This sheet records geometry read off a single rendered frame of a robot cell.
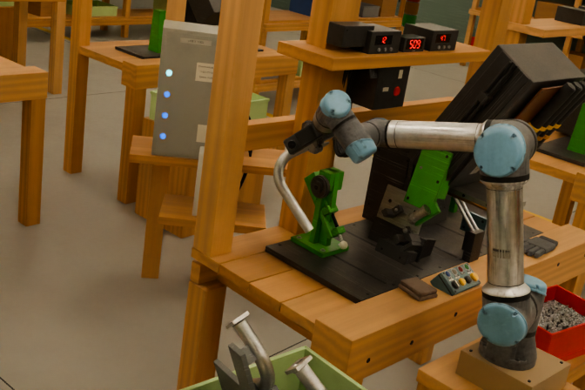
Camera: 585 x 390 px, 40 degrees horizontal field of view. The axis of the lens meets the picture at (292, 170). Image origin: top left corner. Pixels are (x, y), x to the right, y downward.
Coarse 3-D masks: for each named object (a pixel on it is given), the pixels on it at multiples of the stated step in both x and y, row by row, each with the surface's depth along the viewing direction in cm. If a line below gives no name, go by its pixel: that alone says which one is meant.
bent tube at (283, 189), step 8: (288, 152) 238; (280, 160) 237; (288, 160) 239; (280, 168) 237; (280, 176) 236; (280, 184) 236; (280, 192) 236; (288, 192) 235; (288, 200) 235; (296, 200) 236; (296, 208) 235; (296, 216) 235; (304, 216) 234; (304, 224) 234
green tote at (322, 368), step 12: (300, 348) 197; (276, 360) 191; (288, 360) 195; (312, 360) 196; (324, 360) 193; (252, 372) 187; (276, 372) 193; (324, 372) 193; (336, 372) 190; (204, 384) 177; (216, 384) 180; (276, 384) 194; (288, 384) 198; (300, 384) 200; (324, 384) 194; (336, 384) 191; (348, 384) 187
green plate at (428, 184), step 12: (420, 156) 273; (432, 156) 270; (444, 156) 267; (432, 168) 269; (444, 168) 266; (420, 180) 272; (432, 180) 269; (444, 180) 270; (408, 192) 274; (420, 192) 271; (432, 192) 268; (444, 192) 272; (420, 204) 270
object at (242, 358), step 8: (232, 344) 160; (232, 352) 159; (240, 352) 158; (248, 352) 160; (216, 360) 173; (232, 360) 162; (240, 360) 158; (248, 360) 159; (216, 368) 174; (224, 368) 171; (240, 368) 160; (248, 368) 159; (224, 376) 172; (232, 376) 169; (240, 376) 163; (248, 376) 160; (224, 384) 175; (232, 384) 170; (240, 384) 165; (248, 384) 161
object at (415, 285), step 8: (408, 280) 249; (416, 280) 250; (400, 288) 249; (408, 288) 247; (416, 288) 245; (424, 288) 246; (432, 288) 247; (416, 296) 244; (424, 296) 244; (432, 296) 246
